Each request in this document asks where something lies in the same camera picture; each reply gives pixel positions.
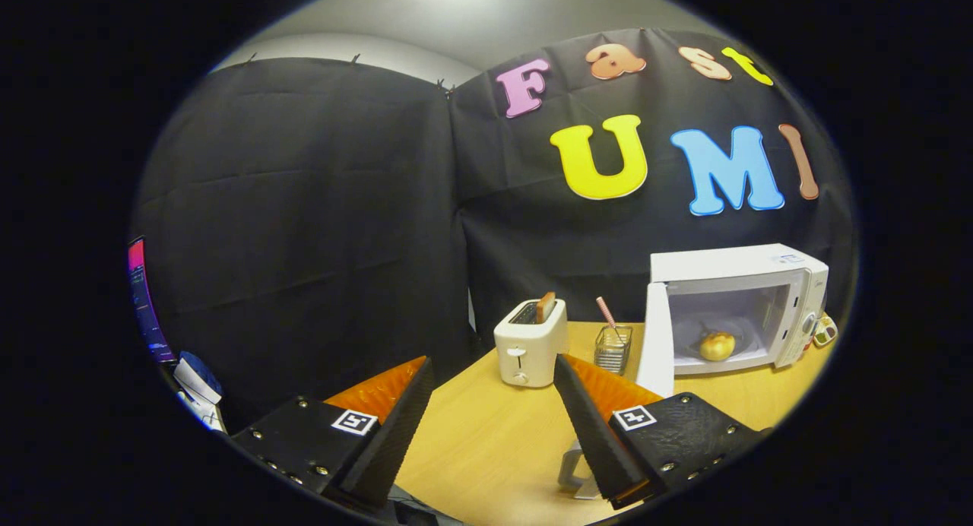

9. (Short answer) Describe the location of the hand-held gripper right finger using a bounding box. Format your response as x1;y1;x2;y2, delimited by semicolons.
553;353;765;510

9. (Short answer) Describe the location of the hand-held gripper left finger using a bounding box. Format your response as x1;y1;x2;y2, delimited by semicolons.
228;356;435;512

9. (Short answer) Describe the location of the golden bread bun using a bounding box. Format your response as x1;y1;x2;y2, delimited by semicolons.
699;331;737;362

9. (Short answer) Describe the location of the white microwave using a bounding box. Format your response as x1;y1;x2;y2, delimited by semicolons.
635;243;830;399

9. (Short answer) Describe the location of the grey metal stand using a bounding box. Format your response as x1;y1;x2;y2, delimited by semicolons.
557;440;605;501

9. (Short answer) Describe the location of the white toaster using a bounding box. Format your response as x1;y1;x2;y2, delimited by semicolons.
493;298;569;388

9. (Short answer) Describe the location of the pink striped straw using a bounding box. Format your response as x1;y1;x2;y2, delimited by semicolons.
596;296;626;344

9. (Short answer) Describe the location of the white and blue bundle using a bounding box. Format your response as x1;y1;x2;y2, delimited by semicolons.
173;350;227;433

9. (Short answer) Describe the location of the computer monitor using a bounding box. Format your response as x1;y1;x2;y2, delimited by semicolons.
127;236;177;364

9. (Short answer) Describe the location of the wire mesh basket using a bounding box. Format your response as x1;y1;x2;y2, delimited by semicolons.
594;325;633;376

